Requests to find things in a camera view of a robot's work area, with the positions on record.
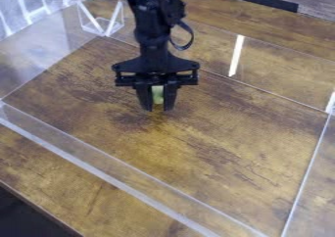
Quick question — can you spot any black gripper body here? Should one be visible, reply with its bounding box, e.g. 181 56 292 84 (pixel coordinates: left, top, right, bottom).
110 34 200 86

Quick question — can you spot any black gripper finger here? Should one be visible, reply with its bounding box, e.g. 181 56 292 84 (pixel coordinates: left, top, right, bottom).
164 79 177 111
134 81 153 111

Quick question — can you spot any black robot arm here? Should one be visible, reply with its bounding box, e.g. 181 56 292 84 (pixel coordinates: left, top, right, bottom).
110 0 200 111

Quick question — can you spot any clear acrylic corner bracket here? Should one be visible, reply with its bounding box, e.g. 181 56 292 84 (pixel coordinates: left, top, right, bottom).
77 1 123 37

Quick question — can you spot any black cable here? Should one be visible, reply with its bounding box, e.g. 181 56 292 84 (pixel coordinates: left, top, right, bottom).
166 19 194 52

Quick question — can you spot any green handled metal spoon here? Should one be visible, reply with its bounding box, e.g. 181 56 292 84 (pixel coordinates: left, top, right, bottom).
151 85 164 105

